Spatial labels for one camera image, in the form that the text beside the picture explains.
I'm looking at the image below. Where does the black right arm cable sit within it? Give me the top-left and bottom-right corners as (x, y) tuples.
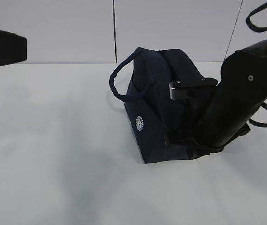
(245, 0), (267, 45)

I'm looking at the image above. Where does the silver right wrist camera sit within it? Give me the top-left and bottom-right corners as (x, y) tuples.
(169, 78), (218, 100)

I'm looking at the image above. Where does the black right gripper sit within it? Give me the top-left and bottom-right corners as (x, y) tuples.
(163, 121), (251, 161)

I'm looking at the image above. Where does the navy blue lunch bag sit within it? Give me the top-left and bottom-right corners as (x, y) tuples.
(109, 47), (267, 164)

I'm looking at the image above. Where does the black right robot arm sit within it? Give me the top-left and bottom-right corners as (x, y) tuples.
(169, 39), (267, 160)

